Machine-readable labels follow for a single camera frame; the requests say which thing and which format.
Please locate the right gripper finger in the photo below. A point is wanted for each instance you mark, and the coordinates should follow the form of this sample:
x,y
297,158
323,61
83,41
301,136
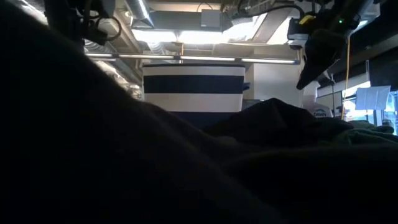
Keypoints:
x,y
320,53

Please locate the dark green button shirt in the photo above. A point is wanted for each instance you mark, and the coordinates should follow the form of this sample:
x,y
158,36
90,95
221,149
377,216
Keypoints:
x,y
370,133

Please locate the black garment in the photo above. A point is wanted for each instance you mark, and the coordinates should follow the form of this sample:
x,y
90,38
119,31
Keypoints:
x,y
93,155

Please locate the navy white-striped fabric bin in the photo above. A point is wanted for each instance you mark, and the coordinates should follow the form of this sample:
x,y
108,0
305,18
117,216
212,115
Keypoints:
x,y
192,84

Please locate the clear spray bottle blue trigger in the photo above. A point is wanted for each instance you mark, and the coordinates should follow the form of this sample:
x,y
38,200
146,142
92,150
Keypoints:
x,y
317,109

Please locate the white hanging sheet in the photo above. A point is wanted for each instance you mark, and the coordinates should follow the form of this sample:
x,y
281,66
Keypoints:
x,y
373,98

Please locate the grey ceiling box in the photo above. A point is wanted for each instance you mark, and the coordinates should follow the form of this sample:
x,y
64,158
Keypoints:
x,y
211,18

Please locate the bright ceiling light panel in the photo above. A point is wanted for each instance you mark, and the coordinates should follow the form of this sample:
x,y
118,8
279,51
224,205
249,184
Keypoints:
x,y
186,36

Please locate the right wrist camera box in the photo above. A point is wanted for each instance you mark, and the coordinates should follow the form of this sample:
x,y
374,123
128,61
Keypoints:
x,y
297,31

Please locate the smooth round silver duct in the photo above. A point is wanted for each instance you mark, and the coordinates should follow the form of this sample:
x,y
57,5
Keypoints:
x,y
140,11

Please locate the corrugated silver ventilation duct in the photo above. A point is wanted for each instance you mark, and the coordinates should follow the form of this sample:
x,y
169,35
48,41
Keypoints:
x,y
124,70

